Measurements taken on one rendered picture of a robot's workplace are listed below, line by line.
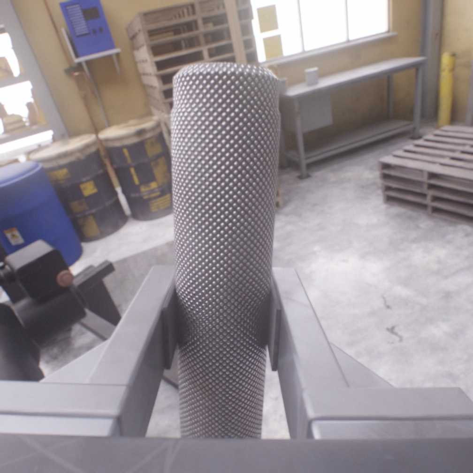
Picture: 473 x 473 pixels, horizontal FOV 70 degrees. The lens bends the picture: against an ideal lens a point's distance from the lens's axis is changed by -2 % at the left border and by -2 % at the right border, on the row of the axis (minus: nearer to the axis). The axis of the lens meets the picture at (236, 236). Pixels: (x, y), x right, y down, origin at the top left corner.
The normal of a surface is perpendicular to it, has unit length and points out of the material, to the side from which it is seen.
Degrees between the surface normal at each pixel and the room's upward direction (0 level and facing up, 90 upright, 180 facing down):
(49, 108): 90
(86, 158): 90
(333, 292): 0
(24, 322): 50
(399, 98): 90
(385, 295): 0
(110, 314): 90
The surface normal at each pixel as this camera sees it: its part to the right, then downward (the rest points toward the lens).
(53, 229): 0.88, 0.06
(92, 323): -0.20, -0.84
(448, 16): -0.92, 0.34
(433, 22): 0.34, 0.41
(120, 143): -0.12, 0.53
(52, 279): 0.72, 0.22
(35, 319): 0.50, -0.25
